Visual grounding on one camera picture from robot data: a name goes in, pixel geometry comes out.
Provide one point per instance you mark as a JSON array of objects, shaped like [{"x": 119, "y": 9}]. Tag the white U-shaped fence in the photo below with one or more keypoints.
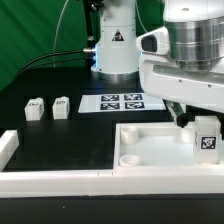
[{"x": 115, "y": 181}]

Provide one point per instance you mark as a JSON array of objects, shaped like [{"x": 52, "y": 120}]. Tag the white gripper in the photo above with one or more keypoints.
[{"x": 161, "y": 77}]

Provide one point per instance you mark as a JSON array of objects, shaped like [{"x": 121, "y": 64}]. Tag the white square table top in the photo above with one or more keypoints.
[{"x": 157, "y": 145}]

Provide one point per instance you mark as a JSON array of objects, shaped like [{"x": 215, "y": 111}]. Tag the white sheet with tags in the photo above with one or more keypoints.
[{"x": 119, "y": 102}]

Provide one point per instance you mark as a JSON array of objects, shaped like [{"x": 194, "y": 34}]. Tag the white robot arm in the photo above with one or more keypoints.
[{"x": 180, "y": 62}]

